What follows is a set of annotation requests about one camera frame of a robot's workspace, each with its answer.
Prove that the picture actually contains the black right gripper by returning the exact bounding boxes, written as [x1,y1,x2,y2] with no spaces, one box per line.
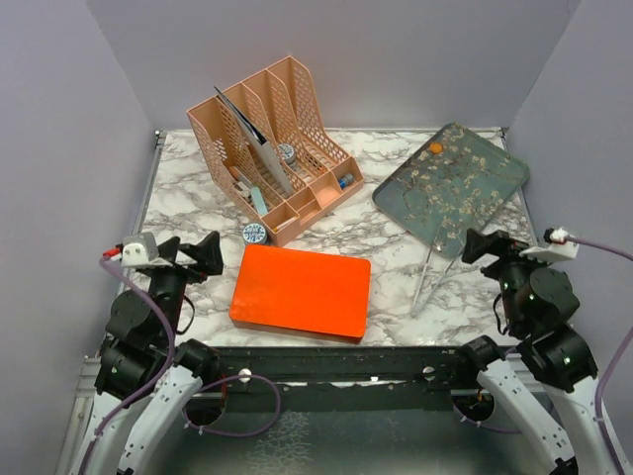
[462,226,558,330]

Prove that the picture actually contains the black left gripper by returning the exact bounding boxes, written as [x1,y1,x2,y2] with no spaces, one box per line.
[150,230,224,342]

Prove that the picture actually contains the steel serving tongs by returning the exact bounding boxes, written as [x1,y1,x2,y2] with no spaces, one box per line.
[408,228,456,318]

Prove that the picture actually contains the orange tin lid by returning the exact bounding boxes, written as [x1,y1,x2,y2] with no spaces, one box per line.
[228,244,371,340]

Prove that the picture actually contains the orange cookie tin box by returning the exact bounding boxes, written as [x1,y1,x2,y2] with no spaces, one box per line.
[231,320,363,344]

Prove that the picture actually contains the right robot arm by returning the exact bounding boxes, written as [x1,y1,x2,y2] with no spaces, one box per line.
[454,228,632,474]

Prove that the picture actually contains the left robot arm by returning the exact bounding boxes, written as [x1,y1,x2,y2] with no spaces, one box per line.
[69,232,224,474]

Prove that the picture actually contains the floral teal serving tray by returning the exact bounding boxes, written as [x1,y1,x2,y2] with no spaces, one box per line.
[372,123,530,258]

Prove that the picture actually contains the blue splash lidded jar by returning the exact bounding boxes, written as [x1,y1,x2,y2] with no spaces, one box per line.
[242,223,268,245]

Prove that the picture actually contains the light blue eraser case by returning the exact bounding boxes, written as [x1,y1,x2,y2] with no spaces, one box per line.
[249,186,269,217]

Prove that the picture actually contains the peach plastic desk organizer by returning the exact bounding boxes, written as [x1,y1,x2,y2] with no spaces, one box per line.
[187,56,364,246]

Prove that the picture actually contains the grey folder booklet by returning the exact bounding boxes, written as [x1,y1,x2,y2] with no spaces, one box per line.
[216,87,294,196]

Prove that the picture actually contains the blue white lidded jar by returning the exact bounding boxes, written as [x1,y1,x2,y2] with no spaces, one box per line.
[278,142,297,168]

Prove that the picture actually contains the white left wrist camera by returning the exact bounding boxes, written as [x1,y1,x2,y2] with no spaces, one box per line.
[102,233,159,268]

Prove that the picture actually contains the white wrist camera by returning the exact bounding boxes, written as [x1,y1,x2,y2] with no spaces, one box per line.
[519,228,580,264]
[102,233,159,268]

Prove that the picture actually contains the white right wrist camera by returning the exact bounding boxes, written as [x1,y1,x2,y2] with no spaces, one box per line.
[519,228,580,264]

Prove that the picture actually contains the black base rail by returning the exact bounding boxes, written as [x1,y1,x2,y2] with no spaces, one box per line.
[96,343,500,415]

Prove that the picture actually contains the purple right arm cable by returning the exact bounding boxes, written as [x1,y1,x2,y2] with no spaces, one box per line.
[452,235,633,475]

